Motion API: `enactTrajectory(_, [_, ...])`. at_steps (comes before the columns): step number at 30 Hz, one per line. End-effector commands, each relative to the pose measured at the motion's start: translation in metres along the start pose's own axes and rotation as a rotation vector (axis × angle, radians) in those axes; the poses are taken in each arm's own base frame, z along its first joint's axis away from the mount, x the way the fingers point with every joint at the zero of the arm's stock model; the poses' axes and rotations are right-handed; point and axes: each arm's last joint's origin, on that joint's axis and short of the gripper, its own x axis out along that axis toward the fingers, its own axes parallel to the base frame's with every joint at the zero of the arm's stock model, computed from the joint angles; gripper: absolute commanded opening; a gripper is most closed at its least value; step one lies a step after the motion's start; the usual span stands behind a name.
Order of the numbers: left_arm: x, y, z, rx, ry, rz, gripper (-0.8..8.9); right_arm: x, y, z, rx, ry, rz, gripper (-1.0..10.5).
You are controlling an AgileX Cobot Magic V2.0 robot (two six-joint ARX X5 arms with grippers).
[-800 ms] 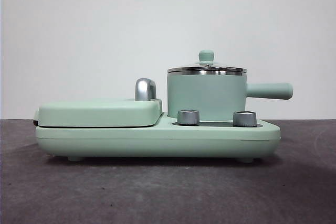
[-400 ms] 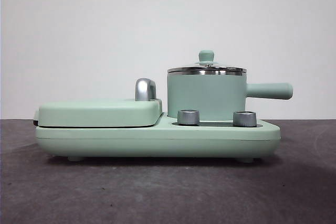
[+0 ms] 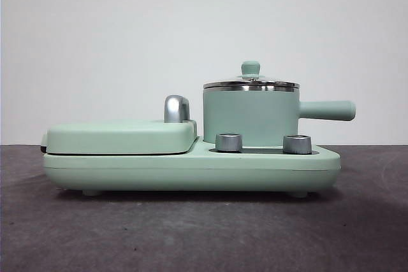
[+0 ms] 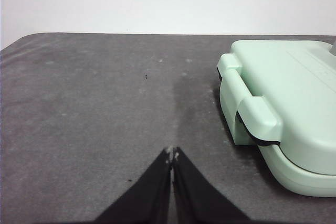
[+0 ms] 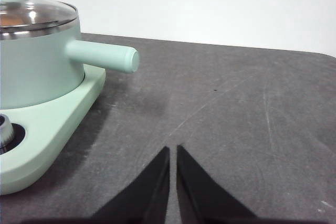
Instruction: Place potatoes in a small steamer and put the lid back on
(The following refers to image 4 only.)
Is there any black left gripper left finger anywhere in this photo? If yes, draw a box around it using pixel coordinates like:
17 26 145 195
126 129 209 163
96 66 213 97
93 146 173 224

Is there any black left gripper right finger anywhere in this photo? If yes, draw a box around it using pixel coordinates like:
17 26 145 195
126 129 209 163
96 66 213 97
171 146 253 224

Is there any mint green breakfast maker appliance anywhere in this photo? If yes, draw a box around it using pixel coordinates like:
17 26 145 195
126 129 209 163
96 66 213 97
217 39 336 198

